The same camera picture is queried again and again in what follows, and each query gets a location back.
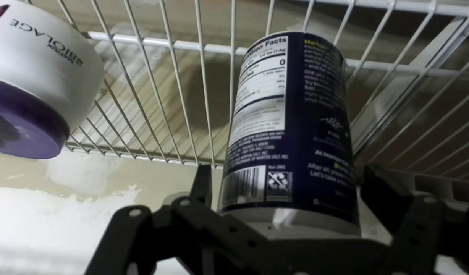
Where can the white purple-lidded jar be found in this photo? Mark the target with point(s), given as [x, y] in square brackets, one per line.
[50, 77]

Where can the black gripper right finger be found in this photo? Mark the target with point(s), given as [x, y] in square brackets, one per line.
[422, 225]

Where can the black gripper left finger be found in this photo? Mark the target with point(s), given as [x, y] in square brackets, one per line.
[137, 239]

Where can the blue can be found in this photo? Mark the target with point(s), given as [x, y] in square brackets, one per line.
[289, 165]

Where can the white wire shelf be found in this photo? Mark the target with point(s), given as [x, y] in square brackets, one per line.
[180, 75]

